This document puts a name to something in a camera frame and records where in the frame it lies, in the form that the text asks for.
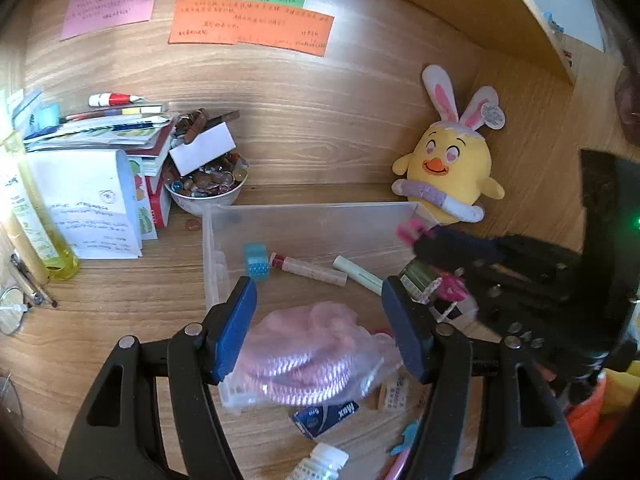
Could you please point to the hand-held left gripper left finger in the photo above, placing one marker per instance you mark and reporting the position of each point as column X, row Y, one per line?
column 235, row 330

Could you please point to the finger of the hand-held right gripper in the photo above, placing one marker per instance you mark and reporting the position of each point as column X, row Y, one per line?
column 480, row 292
column 455, row 245

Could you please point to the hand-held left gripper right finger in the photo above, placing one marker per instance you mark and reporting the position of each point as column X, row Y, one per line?
column 405, row 335

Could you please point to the dark green tape roll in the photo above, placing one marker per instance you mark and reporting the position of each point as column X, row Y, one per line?
column 417, row 275

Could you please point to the blue floss box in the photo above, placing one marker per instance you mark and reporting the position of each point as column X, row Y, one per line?
column 256, row 262

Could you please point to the light green tube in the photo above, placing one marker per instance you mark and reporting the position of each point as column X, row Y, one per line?
column 355, row 272

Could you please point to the white and pink tube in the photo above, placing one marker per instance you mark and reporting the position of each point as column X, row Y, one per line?
column 310, row 270

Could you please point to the clear plastic bin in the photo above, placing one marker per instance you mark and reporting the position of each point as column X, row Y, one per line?
column 310, row 225

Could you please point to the yellow chick plush toy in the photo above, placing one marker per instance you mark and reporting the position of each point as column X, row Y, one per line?
column 450, row 160

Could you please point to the small teal plastic piece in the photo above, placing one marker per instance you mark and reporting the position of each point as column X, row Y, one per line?
column 405, row 437

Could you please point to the small blue packet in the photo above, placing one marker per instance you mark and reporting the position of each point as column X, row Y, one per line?
column 325, row 417

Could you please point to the orange cloth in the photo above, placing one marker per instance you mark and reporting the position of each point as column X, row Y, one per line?
column 595, row 410

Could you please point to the bowl of glass beads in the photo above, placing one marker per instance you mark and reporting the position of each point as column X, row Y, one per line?
column 205, row 190

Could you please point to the white pill bottle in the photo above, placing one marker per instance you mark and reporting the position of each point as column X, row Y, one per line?
column 320, row 462

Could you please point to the fruit printed box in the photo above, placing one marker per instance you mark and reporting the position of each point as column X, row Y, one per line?
column 150, row 200

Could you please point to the white card on bowl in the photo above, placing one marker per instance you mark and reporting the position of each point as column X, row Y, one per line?
column 202, row 150

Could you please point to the white folded paper sheet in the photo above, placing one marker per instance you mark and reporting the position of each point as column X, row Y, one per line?
column 85, row 200

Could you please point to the yellow spray bottle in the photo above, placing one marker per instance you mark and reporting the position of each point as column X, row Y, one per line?
column 35, row 230

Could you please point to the stack of books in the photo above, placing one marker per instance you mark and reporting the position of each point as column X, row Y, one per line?
column 100, row 130

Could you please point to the blue toy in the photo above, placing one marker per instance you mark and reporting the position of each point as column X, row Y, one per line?
column 554, row 22

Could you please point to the red and white pen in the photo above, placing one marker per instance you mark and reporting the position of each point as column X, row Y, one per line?
column 115, row 99

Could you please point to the orange paper note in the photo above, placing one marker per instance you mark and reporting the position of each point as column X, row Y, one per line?
column 250, row 25

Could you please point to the pink paper note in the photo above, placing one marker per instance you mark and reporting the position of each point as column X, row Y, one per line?
column 112, row 0

